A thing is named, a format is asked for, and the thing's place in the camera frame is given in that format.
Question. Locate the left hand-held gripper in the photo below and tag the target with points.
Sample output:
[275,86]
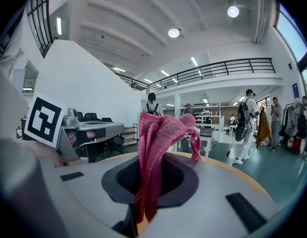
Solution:
[44,119]

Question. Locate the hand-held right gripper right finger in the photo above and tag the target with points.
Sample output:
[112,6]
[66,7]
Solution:
[205,207]

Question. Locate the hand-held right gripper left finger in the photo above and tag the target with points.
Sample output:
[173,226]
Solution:
[79,195]

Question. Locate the pink knitted cloth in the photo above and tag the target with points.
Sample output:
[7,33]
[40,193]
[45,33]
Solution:
[156,145]

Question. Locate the black office chair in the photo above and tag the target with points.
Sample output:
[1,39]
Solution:
[106,119]
[92,116]

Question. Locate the black backpack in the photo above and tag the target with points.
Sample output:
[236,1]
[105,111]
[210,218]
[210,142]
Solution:
[152,110]
[241,125]

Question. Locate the white work table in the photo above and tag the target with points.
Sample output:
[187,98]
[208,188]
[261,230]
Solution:
[205,139]

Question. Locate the person's grey shirt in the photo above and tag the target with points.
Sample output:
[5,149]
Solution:
[17,157]

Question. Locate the brown jacket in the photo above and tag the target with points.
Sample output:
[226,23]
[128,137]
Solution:
[263,130]

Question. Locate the black balcony railing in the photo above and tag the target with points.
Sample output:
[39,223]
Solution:
[205,72]

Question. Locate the round ceiling lamp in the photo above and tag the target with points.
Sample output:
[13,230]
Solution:
[173,32]
[233,11]

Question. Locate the clothes rack with garments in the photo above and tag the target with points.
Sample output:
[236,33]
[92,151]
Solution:
[293,125]

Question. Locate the black framed window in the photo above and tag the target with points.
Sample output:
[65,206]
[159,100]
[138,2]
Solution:
[39,18]

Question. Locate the blue wall sign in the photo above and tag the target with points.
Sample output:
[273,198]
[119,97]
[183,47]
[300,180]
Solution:
[295,89]

